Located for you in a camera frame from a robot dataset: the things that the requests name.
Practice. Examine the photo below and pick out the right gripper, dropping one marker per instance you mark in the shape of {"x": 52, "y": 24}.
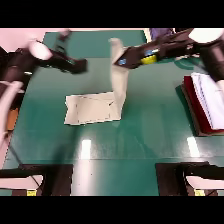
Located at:
{"x": 133, "y": 56}

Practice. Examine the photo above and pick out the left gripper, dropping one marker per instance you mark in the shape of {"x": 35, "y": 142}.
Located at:
{"x": 71, "y": 65}

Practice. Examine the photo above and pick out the white shirt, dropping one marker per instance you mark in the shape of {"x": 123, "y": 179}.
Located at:
{"x": 93, "y": 108}

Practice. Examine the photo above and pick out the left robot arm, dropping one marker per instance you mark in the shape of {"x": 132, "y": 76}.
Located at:
{"x": 13, "y": 66}

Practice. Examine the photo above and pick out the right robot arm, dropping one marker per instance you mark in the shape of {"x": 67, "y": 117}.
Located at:
{"x": 210, "y": 56}

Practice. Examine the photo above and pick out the blue garment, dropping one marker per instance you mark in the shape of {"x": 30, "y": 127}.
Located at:
{"x": 160, "y": 33}

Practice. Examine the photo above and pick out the dark red garment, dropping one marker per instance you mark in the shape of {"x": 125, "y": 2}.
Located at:
{"x": 195, "y": 100}

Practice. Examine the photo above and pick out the brown garment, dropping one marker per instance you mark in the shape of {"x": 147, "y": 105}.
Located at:
{"x": 191, "y": 116}

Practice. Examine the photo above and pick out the white striped garment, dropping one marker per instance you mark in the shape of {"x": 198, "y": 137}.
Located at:
{"x": 211, "y": 100}

